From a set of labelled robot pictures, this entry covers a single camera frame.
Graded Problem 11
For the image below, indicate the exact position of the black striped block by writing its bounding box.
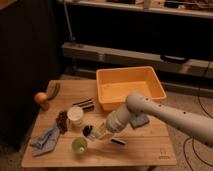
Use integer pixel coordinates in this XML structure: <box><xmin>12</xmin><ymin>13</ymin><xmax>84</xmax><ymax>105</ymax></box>
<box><xmin>73</xmin><ymin>98</ymin><xmax>95</xmax><ymax>112</ymax></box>

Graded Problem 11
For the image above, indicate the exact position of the white black dish brush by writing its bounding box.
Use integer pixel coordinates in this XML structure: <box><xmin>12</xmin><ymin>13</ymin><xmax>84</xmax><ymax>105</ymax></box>
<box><xmin>83</xmin><ymin>125</ymin><xmax>126</xmax><ymax>145</ymax></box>

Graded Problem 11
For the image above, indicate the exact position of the red orange apple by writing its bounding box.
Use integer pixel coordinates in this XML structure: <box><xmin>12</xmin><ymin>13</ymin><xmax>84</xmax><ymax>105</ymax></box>
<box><xmin>34</xmin><ymin>92</ymin><xmax>48</xmax><ymax>104</ymax></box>

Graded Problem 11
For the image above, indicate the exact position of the blue grey sponge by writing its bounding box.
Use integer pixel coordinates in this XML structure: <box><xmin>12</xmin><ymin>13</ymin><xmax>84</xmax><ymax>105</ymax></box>
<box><xmin>130</xmin><ymin>114</ymin><xmax>149</xmax><ymax>129</ymax></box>

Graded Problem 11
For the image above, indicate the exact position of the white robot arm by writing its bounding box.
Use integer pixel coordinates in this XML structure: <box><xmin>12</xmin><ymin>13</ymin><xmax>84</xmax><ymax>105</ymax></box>
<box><xmin>99</xmin><ymin>92</ymin><xmax>213</xmax><ymax>148</ymax></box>

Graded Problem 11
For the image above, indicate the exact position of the green plastic cup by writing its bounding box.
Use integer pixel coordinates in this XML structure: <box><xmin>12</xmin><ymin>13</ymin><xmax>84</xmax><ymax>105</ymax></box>
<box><xmin>72</xmin><ymin>137</ymin><xmax>88</xmax><ymax>155</ymax></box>

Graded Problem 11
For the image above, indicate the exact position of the blue grey cloth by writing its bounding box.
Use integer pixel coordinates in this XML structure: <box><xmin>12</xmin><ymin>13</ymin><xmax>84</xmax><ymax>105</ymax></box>
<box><xmin>30</xmin><ymin>125</ymin><xmax>60</xmax><ymax>157</ymax></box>

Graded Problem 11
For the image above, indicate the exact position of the black floor cable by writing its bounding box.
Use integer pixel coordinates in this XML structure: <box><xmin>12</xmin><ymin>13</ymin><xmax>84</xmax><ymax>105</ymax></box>
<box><xmin>182</xmin><ymin>59</ymin><xmax>213</xmax><ymax>171</ymax></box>

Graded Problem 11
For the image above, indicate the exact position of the yellow plastic bin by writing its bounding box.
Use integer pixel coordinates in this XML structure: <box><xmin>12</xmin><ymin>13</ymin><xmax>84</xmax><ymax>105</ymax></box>
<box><xmin>96</xmin><ymin>66</ymin><xmax>166</xmax><ymax>111</ymax></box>

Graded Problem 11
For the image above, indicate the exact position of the white paper cup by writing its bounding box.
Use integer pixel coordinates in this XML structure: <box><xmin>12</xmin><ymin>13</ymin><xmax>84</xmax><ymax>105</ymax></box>
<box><xmin>67</xmin><ymin>106</ymin><xmax>84</xmax><ymax>126</ymax></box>

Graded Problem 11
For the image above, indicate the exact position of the upper shelf board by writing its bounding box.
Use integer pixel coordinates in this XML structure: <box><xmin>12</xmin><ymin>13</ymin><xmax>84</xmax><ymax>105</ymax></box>
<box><xmin>56</xmin><ymin>0</ymin><xmax>213</xmax><ymax>19</ymax></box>

